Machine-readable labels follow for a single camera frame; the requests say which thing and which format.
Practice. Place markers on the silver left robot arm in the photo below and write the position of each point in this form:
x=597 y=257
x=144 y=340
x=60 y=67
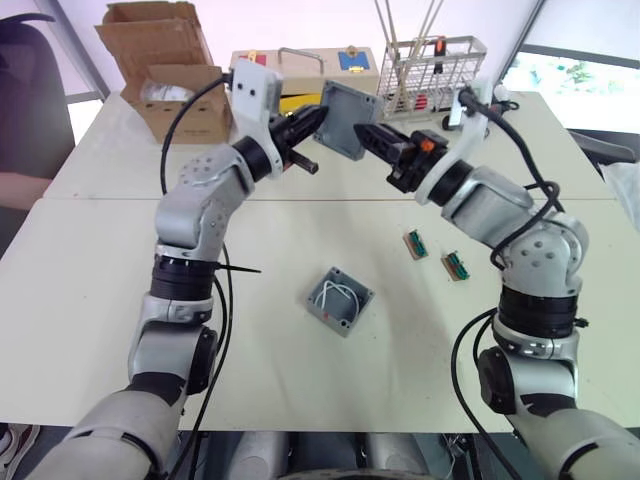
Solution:
x=195 y=210

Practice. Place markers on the dark grey chair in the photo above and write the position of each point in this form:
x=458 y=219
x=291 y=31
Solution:
x=605 y=145

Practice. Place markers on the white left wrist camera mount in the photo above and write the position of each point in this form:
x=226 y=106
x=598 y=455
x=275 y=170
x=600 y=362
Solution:
x=252 y=85

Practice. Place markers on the black zip tie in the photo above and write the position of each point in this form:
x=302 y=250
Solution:
x=242 y=270

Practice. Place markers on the white and red sneaker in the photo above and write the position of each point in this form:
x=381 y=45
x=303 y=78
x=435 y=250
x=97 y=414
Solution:
x=17 y=447

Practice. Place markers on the green terminal block on wood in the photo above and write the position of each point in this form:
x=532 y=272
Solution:
x=455 y=265
x=416 y=244

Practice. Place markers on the yellow plastic object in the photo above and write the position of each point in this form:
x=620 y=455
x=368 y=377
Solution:
x=292 y=104

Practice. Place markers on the orange and black clamp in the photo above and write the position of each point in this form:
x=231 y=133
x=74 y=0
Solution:
x=439 y=50

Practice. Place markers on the white plastic bag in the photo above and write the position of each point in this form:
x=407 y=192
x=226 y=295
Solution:
x=625 y=192

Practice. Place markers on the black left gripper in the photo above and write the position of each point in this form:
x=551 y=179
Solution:
x=282 y=137

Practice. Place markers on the grey square box lid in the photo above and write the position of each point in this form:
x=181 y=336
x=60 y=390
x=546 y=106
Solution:
x=345 y=117

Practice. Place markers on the thin wooden stick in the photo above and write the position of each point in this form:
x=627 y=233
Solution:
x=391 y=45
x=427 y=22

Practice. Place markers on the beige wooden case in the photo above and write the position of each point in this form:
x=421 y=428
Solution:
x=345 y=72

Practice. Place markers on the silver robot thigh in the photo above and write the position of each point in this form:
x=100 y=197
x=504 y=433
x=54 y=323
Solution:
x=395 y=457
x=262 y=457

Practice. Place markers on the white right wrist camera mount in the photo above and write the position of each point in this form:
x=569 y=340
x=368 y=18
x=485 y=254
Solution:
x=450 y=159

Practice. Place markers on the brown cardboard box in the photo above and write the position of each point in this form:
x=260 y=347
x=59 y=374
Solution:
x=190 y=120

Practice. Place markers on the grey square junction box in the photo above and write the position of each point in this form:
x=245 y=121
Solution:
x=346 y=328

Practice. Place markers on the person in dark shirt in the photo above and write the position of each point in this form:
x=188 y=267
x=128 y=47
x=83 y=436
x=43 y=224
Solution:
x=30 y=100

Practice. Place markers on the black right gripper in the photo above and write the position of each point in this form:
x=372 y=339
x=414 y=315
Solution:
x=417 y=160

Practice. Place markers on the red items in basket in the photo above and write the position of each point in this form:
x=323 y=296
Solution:
x=422 y=102

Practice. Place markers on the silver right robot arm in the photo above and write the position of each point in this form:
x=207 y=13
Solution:
x=545 y=260

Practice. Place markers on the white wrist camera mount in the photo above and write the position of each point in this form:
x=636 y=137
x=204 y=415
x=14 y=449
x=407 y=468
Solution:
x=252 y=85
x=450 y=159

